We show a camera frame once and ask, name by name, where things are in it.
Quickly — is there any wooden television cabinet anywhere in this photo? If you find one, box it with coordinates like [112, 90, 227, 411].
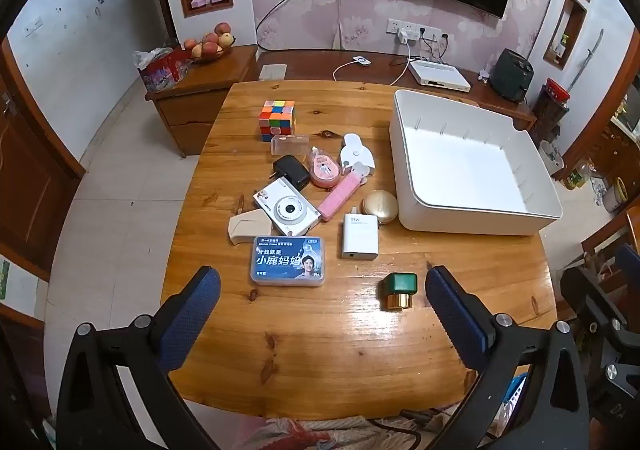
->
[255, 49, 538, 131]

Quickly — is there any pink correction tape dispenser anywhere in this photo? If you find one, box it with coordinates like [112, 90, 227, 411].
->
[309, 146, 344, 189]

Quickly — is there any dark jar with red lid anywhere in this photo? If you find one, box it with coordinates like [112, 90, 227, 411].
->
[532, 78, 571, 144]

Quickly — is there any beige wooden block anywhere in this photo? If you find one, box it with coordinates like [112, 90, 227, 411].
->
[228, 209, 274, 246]

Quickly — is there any pink and white cloth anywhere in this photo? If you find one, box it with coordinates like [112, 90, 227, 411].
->
[239, 414, 426, 450]

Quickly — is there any white storage box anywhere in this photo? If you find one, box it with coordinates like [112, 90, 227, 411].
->
[389, 89, 563, 236]

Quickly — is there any white power adapter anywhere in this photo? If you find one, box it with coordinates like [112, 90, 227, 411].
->
[342, 207, 381, 261]

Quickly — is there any white ceramic jar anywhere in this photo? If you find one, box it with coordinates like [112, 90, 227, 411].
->
[539, 140, 565, 176]

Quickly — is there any yellow oil bottle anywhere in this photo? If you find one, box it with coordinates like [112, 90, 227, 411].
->
[565, 160, 591, 189]

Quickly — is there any white compact camera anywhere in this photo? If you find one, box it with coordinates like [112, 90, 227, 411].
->
[252, 177, 322, 237]

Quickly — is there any multicoloured puzzle cube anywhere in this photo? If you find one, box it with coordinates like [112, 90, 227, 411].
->
[258, 100, 296, 142]

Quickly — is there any wooden side cabinet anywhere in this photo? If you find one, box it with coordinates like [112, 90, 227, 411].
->
[145, 45, 258, 158]

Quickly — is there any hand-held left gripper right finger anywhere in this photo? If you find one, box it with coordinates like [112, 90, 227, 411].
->
[425, 266, 592, 450]

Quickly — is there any brown wooden door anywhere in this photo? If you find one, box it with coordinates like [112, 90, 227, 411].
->
[0, 40, 86, 281]

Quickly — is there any pink bar case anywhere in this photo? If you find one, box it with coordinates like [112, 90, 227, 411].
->
[317, 173, 362, 222]

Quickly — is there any red gift bag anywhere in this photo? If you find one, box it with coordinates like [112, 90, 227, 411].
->
[132, 48, 193, 94]

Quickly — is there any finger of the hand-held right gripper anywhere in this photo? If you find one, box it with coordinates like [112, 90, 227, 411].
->
[615, 243, 640, 292]
[560, 265, 632, 361]

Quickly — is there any brown fruit bowl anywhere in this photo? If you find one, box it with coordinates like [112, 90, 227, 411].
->
[190, 46, 235, 64]

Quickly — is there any green bottle with gold cap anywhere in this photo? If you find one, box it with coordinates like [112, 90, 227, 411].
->
[377, 273, 418, 312]

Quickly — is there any clear plastic case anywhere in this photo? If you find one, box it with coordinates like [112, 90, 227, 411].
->
[271, 134, 308, 157]

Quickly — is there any gold round compact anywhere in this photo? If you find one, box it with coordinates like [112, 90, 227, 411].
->
[362, 189, 399, 225]

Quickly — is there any grey metal rod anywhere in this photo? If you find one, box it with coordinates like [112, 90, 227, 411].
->
[570, 29, 604, 92]

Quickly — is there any white wall socket strip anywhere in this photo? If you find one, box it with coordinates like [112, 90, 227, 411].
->
[386, 19, 449, 44]

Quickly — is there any blue dental floss box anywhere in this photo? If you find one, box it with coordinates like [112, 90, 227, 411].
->
[250, 235, 327, 287]

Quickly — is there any black television cable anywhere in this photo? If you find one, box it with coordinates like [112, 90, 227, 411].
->
[255, 0, 321, 50]

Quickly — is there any pile of apples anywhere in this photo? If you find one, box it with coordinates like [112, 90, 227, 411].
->
[183, 23, 236, 58]

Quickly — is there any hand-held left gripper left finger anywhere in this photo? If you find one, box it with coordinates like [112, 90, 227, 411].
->
[56, 265, 222, 450]

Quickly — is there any black plug charger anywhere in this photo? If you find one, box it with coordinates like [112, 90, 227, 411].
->
[271, 155, 311, 191]

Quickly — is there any white set-top box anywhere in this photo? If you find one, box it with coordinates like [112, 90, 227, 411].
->
[409, 59, 472, 92]

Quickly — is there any black speaker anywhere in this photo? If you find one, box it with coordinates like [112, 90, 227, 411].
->
[489, 49, 535, 104]

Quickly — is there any white handheld fan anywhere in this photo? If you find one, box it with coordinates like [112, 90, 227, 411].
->
[340, 133, 378, 178]

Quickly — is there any wooden chair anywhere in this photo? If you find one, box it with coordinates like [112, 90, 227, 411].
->
[581, 207, 640, 281]

